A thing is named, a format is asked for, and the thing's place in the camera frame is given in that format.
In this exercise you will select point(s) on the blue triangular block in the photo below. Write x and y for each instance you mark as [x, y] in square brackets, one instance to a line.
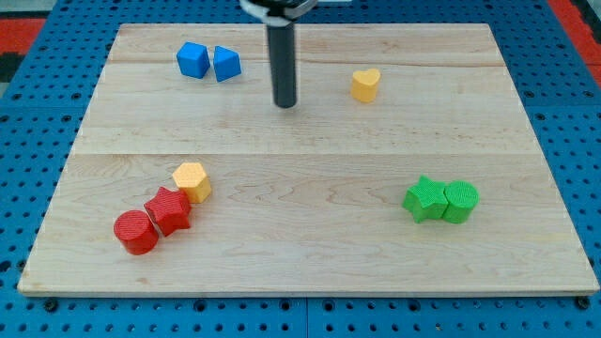
[226, 63]

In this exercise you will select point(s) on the green star block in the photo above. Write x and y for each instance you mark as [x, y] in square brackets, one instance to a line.
[426, 199]

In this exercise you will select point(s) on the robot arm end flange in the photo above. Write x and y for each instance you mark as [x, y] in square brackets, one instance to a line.
[277, 13]

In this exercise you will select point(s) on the red cylinder block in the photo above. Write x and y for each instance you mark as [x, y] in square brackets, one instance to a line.
[136, 232]

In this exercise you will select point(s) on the yellow heart block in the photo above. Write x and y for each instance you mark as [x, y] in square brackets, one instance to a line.
[364, 85]

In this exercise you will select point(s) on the yellow hexagon block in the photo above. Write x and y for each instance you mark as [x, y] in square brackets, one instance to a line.
[191, 178]

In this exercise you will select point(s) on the red star block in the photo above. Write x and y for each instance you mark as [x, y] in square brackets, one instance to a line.
[169, 210]

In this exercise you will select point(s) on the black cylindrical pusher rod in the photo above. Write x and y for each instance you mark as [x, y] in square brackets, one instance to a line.
[282, 55]

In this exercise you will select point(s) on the wooden board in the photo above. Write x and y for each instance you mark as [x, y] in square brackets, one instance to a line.
[306, 202]

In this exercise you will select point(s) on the blue cube block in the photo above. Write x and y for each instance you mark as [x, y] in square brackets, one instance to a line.
[193, 60]

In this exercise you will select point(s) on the green cylinder block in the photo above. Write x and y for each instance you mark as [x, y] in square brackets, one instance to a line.
[462, 198]

